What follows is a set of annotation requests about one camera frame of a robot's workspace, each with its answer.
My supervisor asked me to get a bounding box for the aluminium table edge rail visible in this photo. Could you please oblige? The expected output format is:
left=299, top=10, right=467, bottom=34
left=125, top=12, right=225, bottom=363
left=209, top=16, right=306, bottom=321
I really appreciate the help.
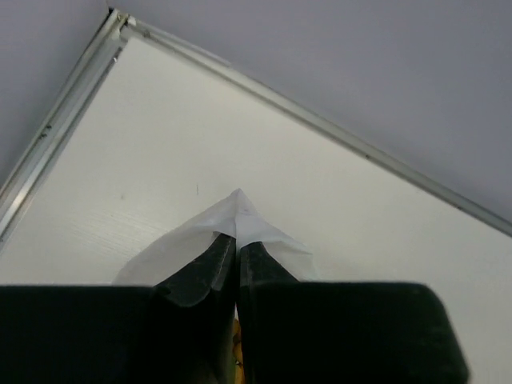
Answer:
left=1, top=9, right=511, bottom=239

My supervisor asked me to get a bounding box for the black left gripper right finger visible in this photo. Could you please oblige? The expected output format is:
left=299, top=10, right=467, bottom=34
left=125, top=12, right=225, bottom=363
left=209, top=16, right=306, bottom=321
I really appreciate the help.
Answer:
left=237, top=242, right=469, bottom=383

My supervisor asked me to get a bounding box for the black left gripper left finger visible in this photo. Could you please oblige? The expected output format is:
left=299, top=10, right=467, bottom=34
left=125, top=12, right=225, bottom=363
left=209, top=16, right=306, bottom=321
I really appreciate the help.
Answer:
left=1, top=234, right=235, bottom=383

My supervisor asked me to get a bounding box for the white printed plastic bag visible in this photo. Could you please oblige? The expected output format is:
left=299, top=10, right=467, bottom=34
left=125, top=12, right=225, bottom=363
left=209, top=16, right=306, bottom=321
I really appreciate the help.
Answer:
left=113, top=189, right=318, bottom=286

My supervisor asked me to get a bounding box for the yellow orange fake fruit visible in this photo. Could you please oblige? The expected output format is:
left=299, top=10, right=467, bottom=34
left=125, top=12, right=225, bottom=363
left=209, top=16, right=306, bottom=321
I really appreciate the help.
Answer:
left=232, top=318, right=246, bottom=384

